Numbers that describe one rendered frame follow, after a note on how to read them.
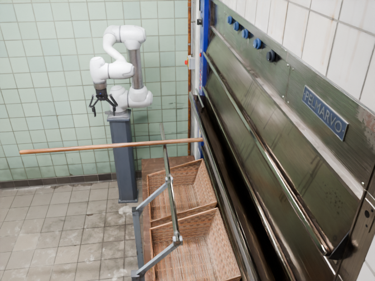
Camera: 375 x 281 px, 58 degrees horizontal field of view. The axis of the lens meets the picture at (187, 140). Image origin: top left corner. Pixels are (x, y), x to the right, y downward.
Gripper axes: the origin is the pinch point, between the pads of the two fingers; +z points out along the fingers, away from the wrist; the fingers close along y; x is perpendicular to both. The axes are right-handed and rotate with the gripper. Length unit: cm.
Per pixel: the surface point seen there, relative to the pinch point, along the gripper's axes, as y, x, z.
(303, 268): -90, 151, -17
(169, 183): -46, 62, 16
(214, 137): -73, 50, -7
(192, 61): -68, -70, -16
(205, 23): -74, -22, -57
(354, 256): -92, 167, -41
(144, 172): -21, -32, 75
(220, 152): -75, 66, -7
